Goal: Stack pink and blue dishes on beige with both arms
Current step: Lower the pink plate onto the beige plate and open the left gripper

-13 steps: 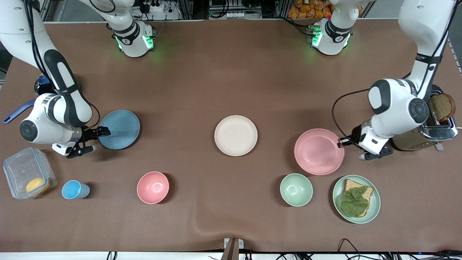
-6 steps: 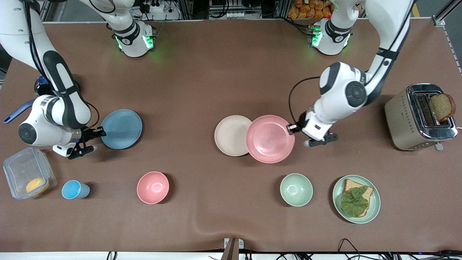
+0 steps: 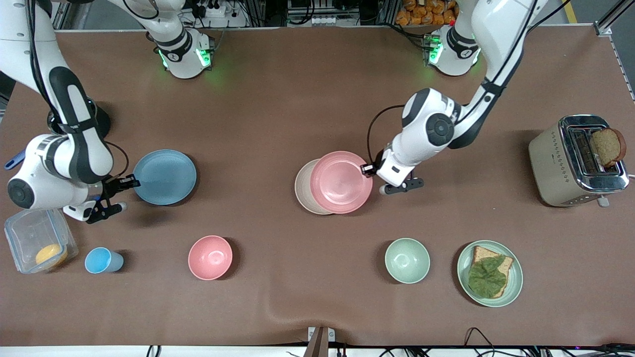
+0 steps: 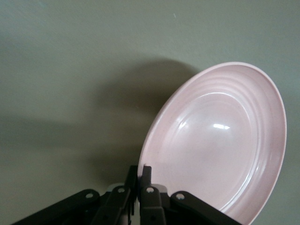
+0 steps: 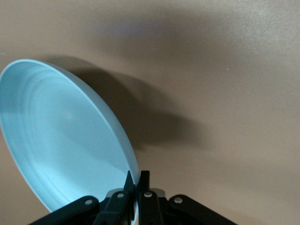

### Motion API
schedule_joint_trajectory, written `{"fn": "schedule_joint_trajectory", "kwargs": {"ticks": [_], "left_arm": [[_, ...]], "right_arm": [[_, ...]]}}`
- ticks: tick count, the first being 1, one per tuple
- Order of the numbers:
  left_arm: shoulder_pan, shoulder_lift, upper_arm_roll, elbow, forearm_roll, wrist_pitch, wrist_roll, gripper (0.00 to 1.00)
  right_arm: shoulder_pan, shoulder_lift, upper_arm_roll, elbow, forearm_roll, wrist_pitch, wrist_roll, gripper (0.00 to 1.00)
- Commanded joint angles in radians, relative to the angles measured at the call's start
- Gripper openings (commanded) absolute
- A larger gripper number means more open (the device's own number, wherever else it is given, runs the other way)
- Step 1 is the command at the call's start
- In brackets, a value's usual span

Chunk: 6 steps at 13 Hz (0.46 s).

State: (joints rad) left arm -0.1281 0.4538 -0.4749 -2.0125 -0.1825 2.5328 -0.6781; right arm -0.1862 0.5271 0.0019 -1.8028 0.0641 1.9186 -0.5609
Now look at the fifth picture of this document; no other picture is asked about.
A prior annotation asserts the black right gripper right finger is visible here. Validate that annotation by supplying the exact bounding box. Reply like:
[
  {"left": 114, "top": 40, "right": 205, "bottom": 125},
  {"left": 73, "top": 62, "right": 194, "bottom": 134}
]
[{"left": 137, "top": 170, "right": 165, "bottom": 225}]

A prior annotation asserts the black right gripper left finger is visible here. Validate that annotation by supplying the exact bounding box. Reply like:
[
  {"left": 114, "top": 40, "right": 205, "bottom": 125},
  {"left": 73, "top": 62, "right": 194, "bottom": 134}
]
[{"left": 93, "top": 170, "right": 136, "bottom": 225}]

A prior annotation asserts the blue plate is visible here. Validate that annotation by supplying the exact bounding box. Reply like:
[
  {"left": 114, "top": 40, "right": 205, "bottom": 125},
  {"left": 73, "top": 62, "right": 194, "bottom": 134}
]
[{"left": 0, "top": 58, "right": 139, "bottom": 222}]

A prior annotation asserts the brown table cloth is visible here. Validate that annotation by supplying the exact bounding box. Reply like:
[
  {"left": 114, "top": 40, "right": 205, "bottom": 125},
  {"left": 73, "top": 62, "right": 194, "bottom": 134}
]
[{"left": 0, "top": 0, "right": 300, "bottom": 225}]

